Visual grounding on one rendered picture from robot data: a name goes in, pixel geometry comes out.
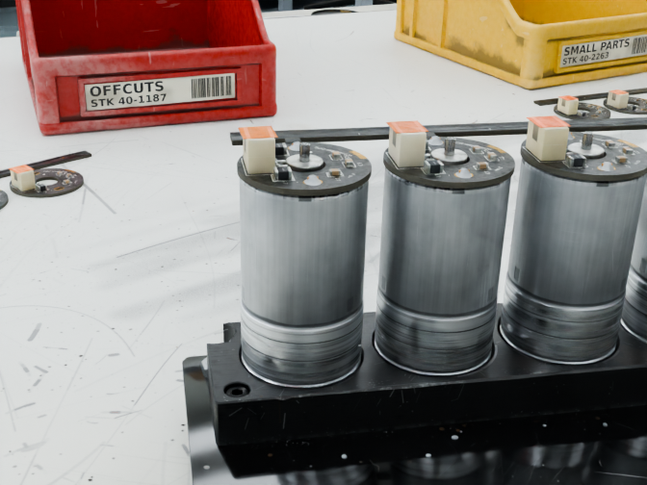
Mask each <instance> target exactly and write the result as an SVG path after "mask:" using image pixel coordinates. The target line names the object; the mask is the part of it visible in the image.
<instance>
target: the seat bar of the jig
mask: <svg viewBox="0 0 647 485"><path fill-rule="evenodd" d="M502 309H503V303H497V310H496V318H495V326H494V334H493V343H492V350H491V359H490V361H489V362H488V363H487V364H486V365H485V366H484V367H483V368H481V369H479V370H476V371H474V372H471V373H468V374H464V375H459V376H451V377H433V376H424V375H419V374H415V373H411V372H407V371H404V370H400V369H398V368H396V367H394V366H392V365H390V364H388V363H387V362H385V361H384V360H383V359H382V358H381V357H380V356H379V355H378V354H377V353H376V351H375V314H376V312H366V313H363V328H362V348H361V366H360V368H359V369H358V370H357V372H356V373H354V374H353V375H352V376H351V377H349V378H348V379H346V380H344V381H342V382H339V383H337V384H333V385H330V386H326V387H321V388H315V389H290V388H283V387H278V386H274V385H271V384H268V383H265V382H263V381H261V380H259V379H257V378H255V377H253V376H252V375H251V374H249V373H248V372H247V371H246V370H245V368H244V367H243V365H242V336H241V322H240V321H238V322H228V323H224V324H223V343H219V344H207V371H208V387H209V395H210V402H211V409H212V417H213V425H214V432H215V440H216V444H217V445H218V446H230V445H240V444H250V443H260V442H270V441H280V440H291V439H300V438H310V437H321V436H330V435H341V434H350V433H361V432H371V431H380V430H391V429H401V428H411V427H421V426H431V425H441V424H451V423H462V422H471V421H491V420H500V419H511V418H521V417H530V416H541V415H551V414H561V413H571V412H581V411H591V410H601V409H611V408H621V407H632V406H641V405H647V344H646V343H644V342H642V341H640V340H638V339H637V338H635V337H633V336H632V335H631V334H629V333H628V332H627V331H625V330H624V329H623V328H622V326H621V325H620V326H619V332H618V337H617V342H616V348H615V352H614V354H613V355H612V356H611V357H609V358H608V359H607V360H605V361H603V362H600V363H597V364H592V365H585V366H563V365H556V364H550V363H546V362H542V361H538V360H535V359H532V358H530V357H528V356H526V355H523V354H521V353H519V352H518V351H516V350H514V349H513V348H511V347H510V346H509V345H507V344H506V343H505V342H504V340H503V339H502V337H501V336H500V325H501V317H502Z"/></svg>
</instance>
